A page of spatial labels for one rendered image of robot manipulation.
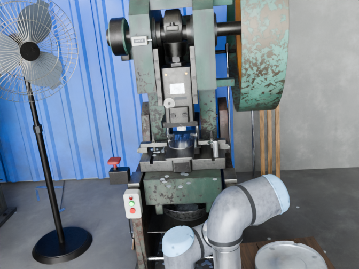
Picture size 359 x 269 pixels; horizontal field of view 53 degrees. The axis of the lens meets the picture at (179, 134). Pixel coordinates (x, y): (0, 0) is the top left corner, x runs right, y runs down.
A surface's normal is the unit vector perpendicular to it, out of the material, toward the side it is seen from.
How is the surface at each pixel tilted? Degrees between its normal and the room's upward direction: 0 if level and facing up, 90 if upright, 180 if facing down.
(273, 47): 97
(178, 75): 90
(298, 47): 90
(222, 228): 75
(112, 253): 0
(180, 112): 90
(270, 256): 4
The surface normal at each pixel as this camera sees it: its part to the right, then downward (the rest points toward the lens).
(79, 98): -0.06, 0.33
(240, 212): 0.09, -0.05
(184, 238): -0.19, -0.91
